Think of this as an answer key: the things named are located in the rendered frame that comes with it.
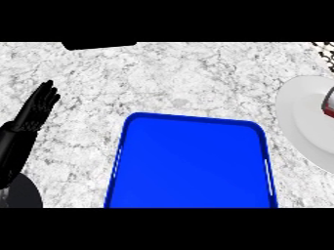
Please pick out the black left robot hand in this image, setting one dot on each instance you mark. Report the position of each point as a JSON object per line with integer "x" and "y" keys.
{"x": 36, "y": 107}

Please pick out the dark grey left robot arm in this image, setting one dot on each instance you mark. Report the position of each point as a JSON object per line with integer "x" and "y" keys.
{"x": 5, "y": 153}

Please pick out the blue rectangular tray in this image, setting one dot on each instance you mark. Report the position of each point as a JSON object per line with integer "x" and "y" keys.
{"x": 192, "y": 162}

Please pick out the white round plate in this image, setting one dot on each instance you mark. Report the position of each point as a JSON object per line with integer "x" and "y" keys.
{"x": 314, "y": 130}

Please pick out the black flat appliance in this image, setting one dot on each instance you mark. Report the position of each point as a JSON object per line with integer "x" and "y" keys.
{"x": 99, "y": 45}

